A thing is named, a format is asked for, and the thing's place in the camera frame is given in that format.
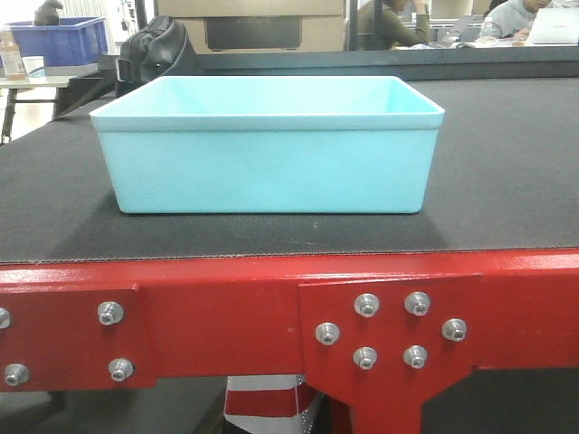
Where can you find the red conveyor frame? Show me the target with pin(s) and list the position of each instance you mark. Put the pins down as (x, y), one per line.
(381, 333)

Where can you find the seated person in grey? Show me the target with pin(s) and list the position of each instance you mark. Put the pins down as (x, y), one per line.
(512, 19)

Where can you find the red white striped barrier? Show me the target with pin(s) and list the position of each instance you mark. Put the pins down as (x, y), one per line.
(278, 403)

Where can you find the blue crate on table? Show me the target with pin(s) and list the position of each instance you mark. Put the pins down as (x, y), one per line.
(75, 41)

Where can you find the drink bottle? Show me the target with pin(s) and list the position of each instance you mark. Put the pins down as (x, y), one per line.
(10, 55)

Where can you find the white laptop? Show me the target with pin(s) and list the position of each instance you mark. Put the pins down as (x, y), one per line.
(555, 26)

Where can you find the black bag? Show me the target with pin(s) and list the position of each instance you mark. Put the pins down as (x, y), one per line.
(161, 48)

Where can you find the light teal plastic bin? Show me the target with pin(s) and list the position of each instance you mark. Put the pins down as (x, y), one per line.
(270, 144)

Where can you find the black conveyor belt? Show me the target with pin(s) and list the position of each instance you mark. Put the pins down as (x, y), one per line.
(504, 176)

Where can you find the white paper cup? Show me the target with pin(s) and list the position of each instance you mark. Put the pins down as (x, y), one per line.
(34, 66)

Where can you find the seated person in green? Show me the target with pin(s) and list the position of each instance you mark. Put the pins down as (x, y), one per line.
(385, 30)

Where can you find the cardboard box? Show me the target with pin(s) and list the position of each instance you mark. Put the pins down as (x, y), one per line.
(261, 26)

